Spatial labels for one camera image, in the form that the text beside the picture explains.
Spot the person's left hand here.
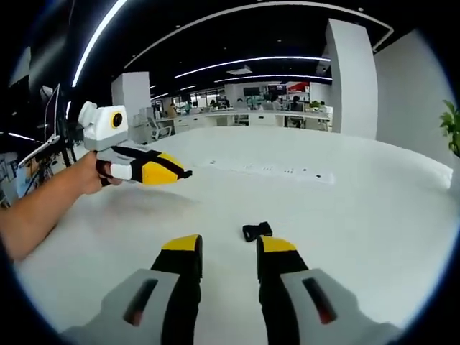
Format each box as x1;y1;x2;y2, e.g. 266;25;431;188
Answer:
77;150;123;198

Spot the long ceiling light strip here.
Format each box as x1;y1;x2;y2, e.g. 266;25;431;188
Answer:
70;0;129;88

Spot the open silver laptop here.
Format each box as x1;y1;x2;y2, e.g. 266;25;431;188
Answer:
17;84;62;168

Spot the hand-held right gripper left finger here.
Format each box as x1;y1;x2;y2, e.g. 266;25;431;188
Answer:
60;233;204;345

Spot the green potted plant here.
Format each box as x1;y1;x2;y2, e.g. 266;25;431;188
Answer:
440;100;460;158

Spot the white office chair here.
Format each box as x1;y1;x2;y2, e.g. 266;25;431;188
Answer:
145;116;177;141

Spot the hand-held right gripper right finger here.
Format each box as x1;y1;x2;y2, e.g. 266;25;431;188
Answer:
255;235;403;345

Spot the white table socket panel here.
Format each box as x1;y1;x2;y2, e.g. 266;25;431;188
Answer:
203;157;335;185

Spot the row of white office desks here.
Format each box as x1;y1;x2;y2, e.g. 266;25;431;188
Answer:
175;110;331;133

